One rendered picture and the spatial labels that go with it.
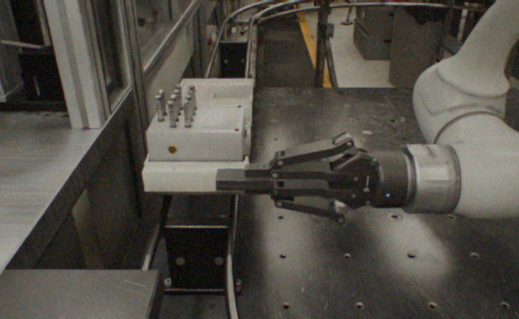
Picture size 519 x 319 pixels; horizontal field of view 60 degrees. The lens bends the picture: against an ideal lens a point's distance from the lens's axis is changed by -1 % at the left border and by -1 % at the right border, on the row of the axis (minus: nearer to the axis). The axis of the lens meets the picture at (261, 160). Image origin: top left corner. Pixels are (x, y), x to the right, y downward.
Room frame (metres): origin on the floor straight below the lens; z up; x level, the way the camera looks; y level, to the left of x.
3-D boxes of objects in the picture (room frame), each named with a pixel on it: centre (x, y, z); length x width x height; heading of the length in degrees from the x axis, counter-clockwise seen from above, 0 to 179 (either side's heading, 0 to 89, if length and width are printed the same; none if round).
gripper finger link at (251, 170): (0.49, 0.00, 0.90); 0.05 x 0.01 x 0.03; 90
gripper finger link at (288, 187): (0.49, -0.07, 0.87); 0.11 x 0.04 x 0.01; 90
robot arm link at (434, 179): (0.49, -0.21, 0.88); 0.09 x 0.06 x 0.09; 0
